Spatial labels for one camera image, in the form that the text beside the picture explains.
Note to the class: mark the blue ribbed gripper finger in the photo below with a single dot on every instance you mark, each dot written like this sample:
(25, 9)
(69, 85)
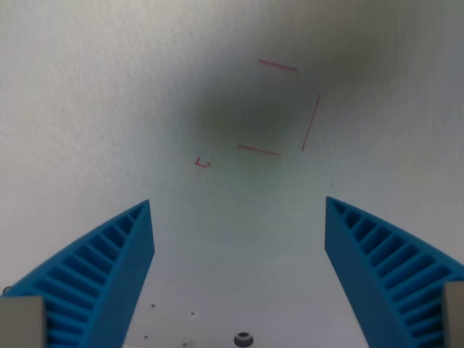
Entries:
(108, 275)
(369, 275)

